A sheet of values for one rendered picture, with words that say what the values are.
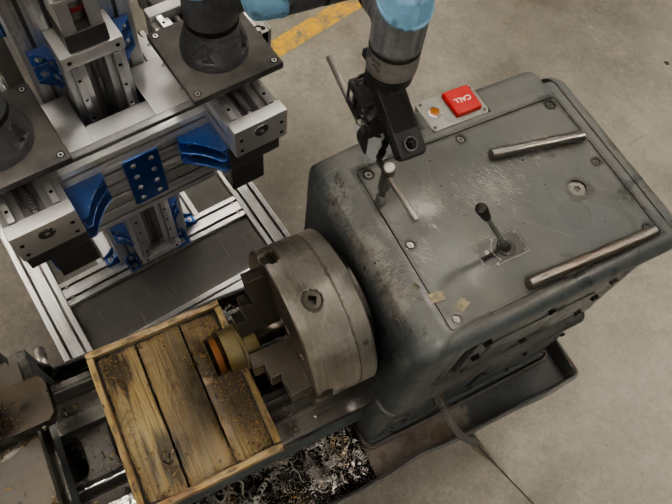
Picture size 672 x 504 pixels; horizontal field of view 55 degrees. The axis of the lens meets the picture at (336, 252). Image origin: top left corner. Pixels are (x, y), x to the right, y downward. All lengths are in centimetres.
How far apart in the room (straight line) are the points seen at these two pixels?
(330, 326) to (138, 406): 50
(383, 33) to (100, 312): 161
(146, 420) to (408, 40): 93
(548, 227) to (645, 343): 156
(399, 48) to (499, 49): 246
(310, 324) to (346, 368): 11
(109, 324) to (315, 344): 124
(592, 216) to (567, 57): 220
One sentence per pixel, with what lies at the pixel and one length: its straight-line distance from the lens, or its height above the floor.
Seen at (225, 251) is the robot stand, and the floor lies 21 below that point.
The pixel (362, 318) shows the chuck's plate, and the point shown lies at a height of 121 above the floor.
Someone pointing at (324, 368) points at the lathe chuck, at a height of 117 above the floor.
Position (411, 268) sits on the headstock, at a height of 126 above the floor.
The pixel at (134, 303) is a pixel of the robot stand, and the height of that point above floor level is 21.
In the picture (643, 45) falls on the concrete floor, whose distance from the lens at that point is 369.
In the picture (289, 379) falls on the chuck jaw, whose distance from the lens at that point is 118.
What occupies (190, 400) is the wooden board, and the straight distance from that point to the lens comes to 142.
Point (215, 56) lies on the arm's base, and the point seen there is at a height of 121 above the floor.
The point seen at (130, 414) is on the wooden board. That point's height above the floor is 89.
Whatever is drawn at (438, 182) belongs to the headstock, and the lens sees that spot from 122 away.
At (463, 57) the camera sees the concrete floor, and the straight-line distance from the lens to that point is 325.
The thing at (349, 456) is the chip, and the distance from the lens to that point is 172.
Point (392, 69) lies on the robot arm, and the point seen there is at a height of 158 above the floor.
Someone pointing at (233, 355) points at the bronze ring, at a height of 111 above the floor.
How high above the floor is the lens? 225
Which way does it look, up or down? 63 degrees down
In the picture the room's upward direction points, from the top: 10 degrees clockwise
